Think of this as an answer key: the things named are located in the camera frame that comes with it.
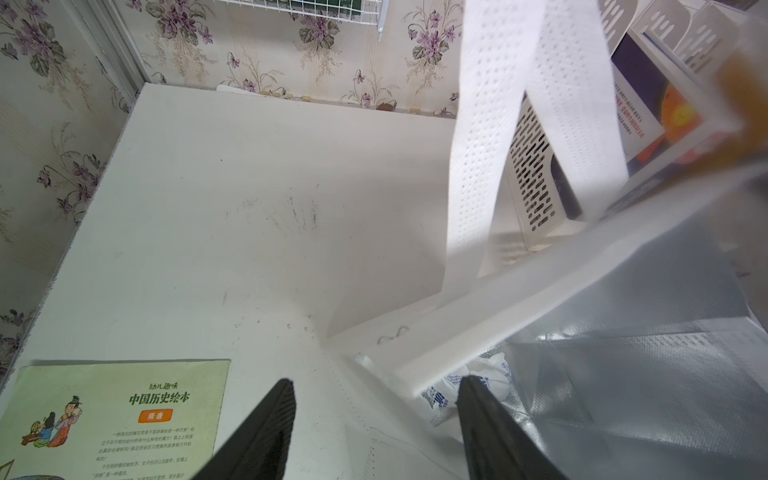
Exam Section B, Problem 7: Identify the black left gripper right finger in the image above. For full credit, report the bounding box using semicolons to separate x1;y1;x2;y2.
458;384;566;480

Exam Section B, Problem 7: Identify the white insulated delivery bag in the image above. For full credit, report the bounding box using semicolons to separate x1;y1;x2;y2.
323;0;768;480

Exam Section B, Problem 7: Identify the white plastic file organizer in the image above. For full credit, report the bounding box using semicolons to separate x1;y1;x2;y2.
503;0;768;253

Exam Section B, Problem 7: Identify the white wire wall basket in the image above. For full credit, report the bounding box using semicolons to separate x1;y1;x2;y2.
225;0;390;36

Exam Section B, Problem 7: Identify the purple white spine book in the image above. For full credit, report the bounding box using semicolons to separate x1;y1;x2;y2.
548;32;745;220

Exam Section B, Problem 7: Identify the green illustrated children's book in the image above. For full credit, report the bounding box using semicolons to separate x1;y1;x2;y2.
1;360;230;479

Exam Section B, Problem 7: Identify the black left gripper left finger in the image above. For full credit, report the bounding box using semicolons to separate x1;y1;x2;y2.
193;378;297;480

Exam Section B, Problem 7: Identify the ice pack with blue print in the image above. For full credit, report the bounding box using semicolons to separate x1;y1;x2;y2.
411;353;512;426

